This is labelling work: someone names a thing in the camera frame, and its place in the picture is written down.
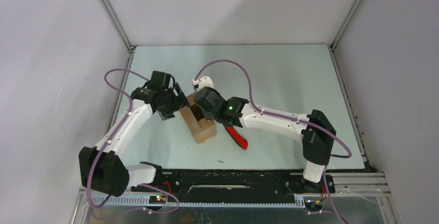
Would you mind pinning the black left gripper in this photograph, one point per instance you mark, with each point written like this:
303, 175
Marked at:
179, 101

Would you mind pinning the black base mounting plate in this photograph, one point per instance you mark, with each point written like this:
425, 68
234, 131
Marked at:
230, 186

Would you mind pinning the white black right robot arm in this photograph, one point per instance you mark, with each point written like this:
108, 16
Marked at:
313, 131

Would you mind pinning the aluminium frame rail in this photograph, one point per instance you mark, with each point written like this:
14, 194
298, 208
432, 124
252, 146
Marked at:
360, 196

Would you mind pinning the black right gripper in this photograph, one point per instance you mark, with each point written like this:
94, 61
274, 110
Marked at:
207, 115

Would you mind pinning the brown cardboard express box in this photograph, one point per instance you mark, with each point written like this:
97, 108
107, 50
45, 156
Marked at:
200, 128

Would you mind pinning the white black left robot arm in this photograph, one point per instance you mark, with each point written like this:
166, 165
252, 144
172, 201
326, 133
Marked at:
101, 166

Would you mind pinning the red black utility knife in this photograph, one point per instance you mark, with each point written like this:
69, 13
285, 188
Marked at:
239, 140

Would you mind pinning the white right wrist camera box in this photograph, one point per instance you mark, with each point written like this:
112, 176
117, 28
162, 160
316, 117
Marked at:
201, 83

